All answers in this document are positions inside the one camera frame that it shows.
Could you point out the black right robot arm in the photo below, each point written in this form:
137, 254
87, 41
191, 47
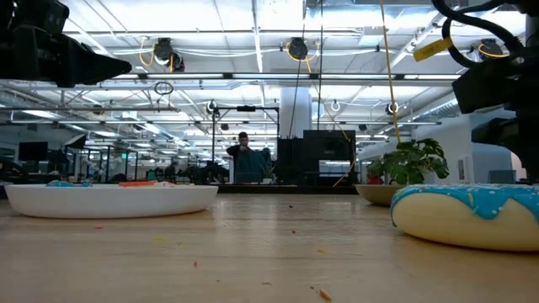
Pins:
531, 25

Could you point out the green leafy plant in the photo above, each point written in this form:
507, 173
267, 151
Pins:
412, 162

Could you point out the grey round plate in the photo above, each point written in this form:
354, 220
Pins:
377, 193

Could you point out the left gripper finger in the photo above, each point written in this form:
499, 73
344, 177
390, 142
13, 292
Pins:
97, 63

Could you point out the person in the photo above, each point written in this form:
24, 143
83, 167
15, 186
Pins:
243, 157

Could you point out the black monitor screen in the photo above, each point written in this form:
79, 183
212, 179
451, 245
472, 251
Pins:
329, 145

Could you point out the small blue iced donut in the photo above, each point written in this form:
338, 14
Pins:
67, 183

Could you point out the large blue iced donut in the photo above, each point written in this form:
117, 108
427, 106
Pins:
455, 223

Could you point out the black metal gantry frame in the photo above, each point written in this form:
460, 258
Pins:
246, 108

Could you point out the white round plate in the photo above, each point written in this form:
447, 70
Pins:
109, 201

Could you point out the black aluminium table frame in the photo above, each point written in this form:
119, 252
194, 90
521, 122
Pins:
290, 189

